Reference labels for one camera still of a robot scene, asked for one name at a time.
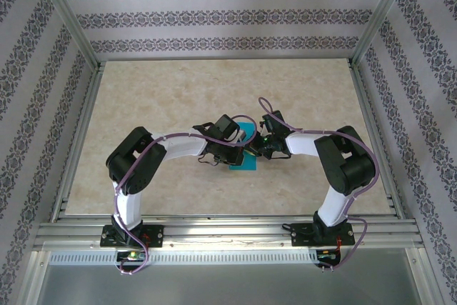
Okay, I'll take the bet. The blue paper sheet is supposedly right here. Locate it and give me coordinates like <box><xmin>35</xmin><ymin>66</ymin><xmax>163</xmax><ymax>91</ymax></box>
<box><xmin>228</xmin><ymin>121</ymin><xmax>259</xmax><ymax>172</ymax></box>

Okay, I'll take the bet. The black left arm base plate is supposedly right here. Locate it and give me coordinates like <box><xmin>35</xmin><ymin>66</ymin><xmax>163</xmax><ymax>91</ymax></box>
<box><xmin>101</xmin><ymin>224</ymin><xmax>165</xmax><ymax>249</ymax></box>

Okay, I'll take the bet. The aluminium frame post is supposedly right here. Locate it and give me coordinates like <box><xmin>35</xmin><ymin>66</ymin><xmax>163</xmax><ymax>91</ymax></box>
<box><xmin>30</xmin><ymin>0</ymin><xmax>101</xmax><ymax>70</ymax></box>
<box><xmin>348</xmin><ymin>0</ymin><xmax>421</xmax><ymax>67</ymax></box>

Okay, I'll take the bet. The aluminium lower frame bar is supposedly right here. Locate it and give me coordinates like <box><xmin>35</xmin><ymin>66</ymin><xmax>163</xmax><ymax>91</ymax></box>
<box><xmin>405</xmin><ymin>247</ymin><xmax>438</xmax><ymax>305</ymax></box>
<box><xmin>19</xmin><ymin>250</ymin><xmax>51</xmax><ymax>305</ymax></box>

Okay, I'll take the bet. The small circuit board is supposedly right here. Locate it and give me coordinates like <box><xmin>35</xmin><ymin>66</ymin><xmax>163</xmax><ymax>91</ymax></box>
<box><xmin>316</xmin><ymin>249</ymin><xmax>341</xmax><ymax>262</ymax></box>
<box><xmin>116</xmin><ymin>250</ymin><xmax>148</xmax><ymax>262</ymax></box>

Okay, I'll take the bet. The long aluminium mounting rail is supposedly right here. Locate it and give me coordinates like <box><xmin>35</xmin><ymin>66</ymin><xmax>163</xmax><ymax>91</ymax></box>
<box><xmin>35</xmin><ymin>216</ymin><xmax>424</xmax><ymax>251</ymax></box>

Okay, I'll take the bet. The grey metal panel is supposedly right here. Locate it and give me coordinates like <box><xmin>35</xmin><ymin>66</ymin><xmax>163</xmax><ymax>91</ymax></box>
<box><xmin>35</xmin><ymin>264</ymin><xmax>424</xmax><ymax>305</ymax></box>

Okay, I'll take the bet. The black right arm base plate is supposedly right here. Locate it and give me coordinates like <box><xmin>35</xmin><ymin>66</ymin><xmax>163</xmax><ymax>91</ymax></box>
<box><xmin>291</xmin><ymin>221</ymin><xmax>354</xmax><ymax>248</ymax></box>

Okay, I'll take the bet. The aluminium side rail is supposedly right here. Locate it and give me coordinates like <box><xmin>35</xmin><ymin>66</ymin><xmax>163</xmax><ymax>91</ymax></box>
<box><xmin>51</xmin><ymin>61</ymin><xmax>107</xmax><ymax>223</ymax></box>
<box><xmin>346</xmin><ymin>58</ymin><xmax>406</xmax><ymax>219</ymax></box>

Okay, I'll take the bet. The slotted grey cable duct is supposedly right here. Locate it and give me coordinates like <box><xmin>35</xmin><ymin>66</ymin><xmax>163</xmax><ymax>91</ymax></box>
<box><xmin>48</xmin><ymin>249</ymin><xmax>319</xmax><ymax>266</ymax></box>

